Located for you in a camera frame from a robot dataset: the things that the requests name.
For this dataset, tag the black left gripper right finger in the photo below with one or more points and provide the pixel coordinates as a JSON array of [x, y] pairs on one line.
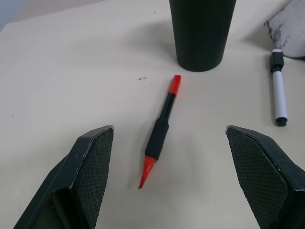
[[262, 171]]

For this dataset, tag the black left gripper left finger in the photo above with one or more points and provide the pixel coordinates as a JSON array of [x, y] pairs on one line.
[[81, 171]]

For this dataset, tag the white and black marker pen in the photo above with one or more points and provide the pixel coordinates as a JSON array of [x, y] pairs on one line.
[[279, 90]]

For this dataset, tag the red and black marker pen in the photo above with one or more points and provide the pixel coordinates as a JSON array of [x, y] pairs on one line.
[[159, 135]]

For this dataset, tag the grey stained cloth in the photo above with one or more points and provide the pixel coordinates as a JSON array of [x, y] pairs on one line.
[[287, 31]]

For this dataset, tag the black pen holder cup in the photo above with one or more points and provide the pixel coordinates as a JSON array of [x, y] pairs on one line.
[[201, 33]]

